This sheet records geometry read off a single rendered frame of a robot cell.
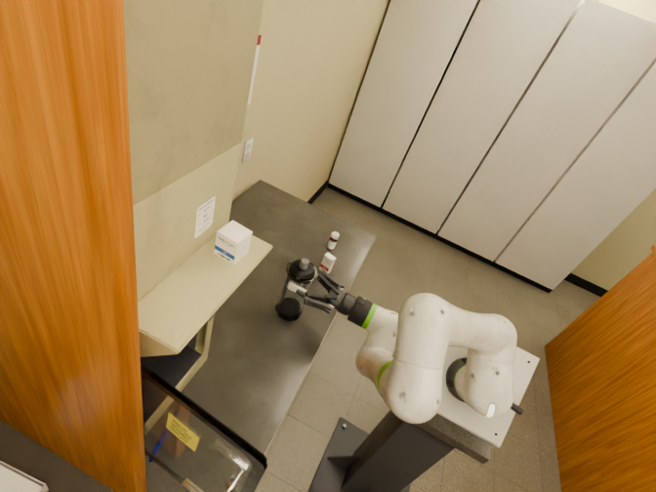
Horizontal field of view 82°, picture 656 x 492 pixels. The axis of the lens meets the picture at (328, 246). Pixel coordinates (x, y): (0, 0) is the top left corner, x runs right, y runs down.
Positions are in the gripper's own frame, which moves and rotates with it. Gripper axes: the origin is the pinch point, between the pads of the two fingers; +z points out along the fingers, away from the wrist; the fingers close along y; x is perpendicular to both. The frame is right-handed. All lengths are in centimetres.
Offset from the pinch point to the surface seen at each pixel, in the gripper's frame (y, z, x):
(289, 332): 8.1, -4.7, 18.5
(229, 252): 43, 7, -41
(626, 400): -85, -182, 50
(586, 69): -247, -94, -73
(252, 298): 2.2, 14.3, 18.8
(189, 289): 53, 9, -38
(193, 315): 58, 5, -38
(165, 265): 53, 14, -41
